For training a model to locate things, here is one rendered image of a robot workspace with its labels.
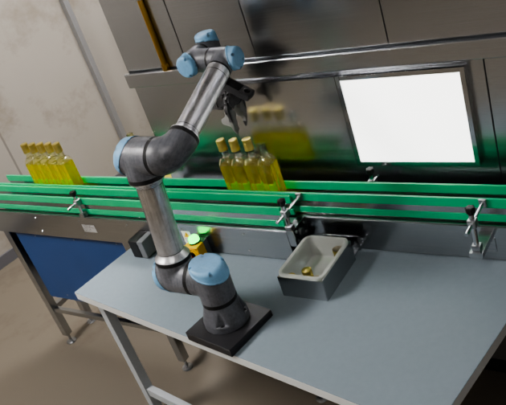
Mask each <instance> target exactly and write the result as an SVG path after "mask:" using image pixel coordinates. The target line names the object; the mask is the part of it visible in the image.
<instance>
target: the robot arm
mask: <svg viewBox="0 0 506 405"><path fill-rule="evenodd" d="M194 40H195V43H196V44H195V45H194V46H193V47H192V48H190V49H189V50H188V51H187V52H185V53H183V54H182V56H180V57H179V58H178V60H177V69H178V71H179V73H180V74H181V75H182V76H184V77H186V78H191V77H193V76H196V75H197V74H198V73H199V72H204V73H203V74H202V77H201V79H200V80H199V82H198V84H197V86H196V88H195V89H194V92H193V94H192V95H191V97H190V99H189V101H188V103H187V104H186V106H185V108H184V110H183V112H182V114H181V116H180V117H179V119H178V122H177V123H176V124H175V125H172V126H171V127H170V128H169V131H168V132H167V133H166V134H164V135H162V136H132V137H125V138H123V139H122V140H120V141H119V143H118V144H117V145H116V149H115V151H114V154H113V163H114V166H115V168H116V170H117V172H119V173H121V174H123V175H126V177H127V179H128V182H129V185H130V186H131V187H134V188H136V190H137V194H138V197H139V199H140V202H141V206H142V209H143V211H144V214H145V218H146V221H147V224H148V226H149V230H150V233H151V236H152V238H153V242H154V245H155V248H156V250H157V255H156V256H155V261H154V263H153V270H152V276H153V281H154V283H155V284H156V286H157V287H158V288H160V289H162V290H165V291H167V292H170V293H182V294H188V295H193V296H198V297H199V298H200V300H201V302H202V306H203V323H204V325H205V327H206V330H207V331H208V332H210V333H212V334H217V335H223V334H228V333H232V332H234V331H236V330H237V329H240V328H241V327H242V326H243V325H245V323H246V322H247V320H248V318H249V316H250V312H249V309H248V307H247V304H246V303H245V302H244V301H243V299H242V298H241V297H240V296H239V295H238V294H237V292H236V290H235V286H234V283H233V280H232V279H231V274H230V270H229V268H228V266H227V264H226V262H225V260H224V259H223V258H222V257H221V256H220V255H218V254H215V253H204V255H202V254H200V255H198V256H195V257H194V258H192V256H191V253H190V249H189V248H188V247H187V246H185V245H183V243H182V239H181V236H180V233H179V230H178V226H177V224H176V221H175V218H174V215H173V211H172V208H171V205H170V202H169V198H168V195H167V193H166V189H165V185H164V182H163V179H164V177H165V176H166V175H169V174H172V173H173V172H175V171H177V170H178V169H180V168H181V167H182V166H183V165H184V164H185V163H186V162H187V161H188V160H189V159H190V157H191V156H192V154H193V153H194V151H195V150H196V149H197V147H198V144H199V142H200V139H199V137H198V136H199V134H200V132H201V131H202V128H203V126H204V125H205V123H206V121H207V119H208V117H209V115H210V113H211V111H212V109H213V110H215V109H217V110H223V109H224V113H225V117H224V118H223V119H222V123H223V124H224V125H227V126H230V127H231V128H232V129H233V130H234V132H235V133H239V127H238V122H237V120H236V116H239V117H242V119H243V123H244V124H245V125H247V106H246V103H245V101H249V100H250V99H251V98H252V97H253V96H254V94H255V90H254V89H252V88H249V87H248V86H246V85H244V84H241V83H239V82H238V81H236V80H233V79H232V78H230V75H231V72H232V71H236V70H239V69H241V68H242V67H243V65H244V60H245V58H244V54H243V50H242V49H241V48H240V47H238V46H225V47H221V45H220V42H219V39H218V36H217V35H216V32H215V30H213V29H208V30H204V31H200V32H198V33H197V34H196V35H195V36H194ZM232 109H233V110H232Z"/></svg>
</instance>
